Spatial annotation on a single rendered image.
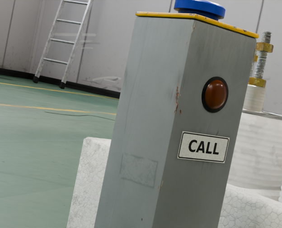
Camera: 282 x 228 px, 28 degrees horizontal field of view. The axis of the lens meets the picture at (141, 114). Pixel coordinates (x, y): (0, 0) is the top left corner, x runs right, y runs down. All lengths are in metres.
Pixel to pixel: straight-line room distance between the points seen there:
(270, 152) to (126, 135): 0.20
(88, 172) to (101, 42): 7.25
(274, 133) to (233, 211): 0.10
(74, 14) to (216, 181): 7.83
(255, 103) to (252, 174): 0.08
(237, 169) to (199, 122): 0.17
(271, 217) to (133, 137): 0.15
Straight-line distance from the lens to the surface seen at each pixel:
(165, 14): 0.43
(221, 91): 0.42
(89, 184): 0.70
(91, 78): 7.94
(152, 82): 0.42
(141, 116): 0.43
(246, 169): 0.58
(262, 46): 0.62
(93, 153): 0.70
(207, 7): 0.43
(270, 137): 0.58
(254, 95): 0.61
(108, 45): 7.87
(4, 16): 7.99
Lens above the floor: 0.26
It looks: 3 degrees down
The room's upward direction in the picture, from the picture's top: 11 degrees clockwise
